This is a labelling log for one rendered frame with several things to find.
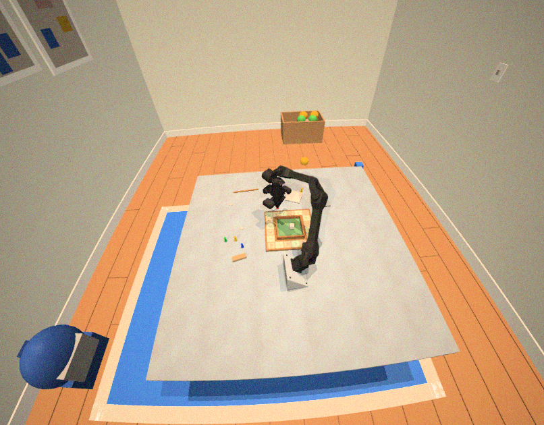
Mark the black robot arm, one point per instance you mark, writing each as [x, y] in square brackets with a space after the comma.
[310, 248]

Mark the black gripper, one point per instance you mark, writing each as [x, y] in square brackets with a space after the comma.
[277, 197]

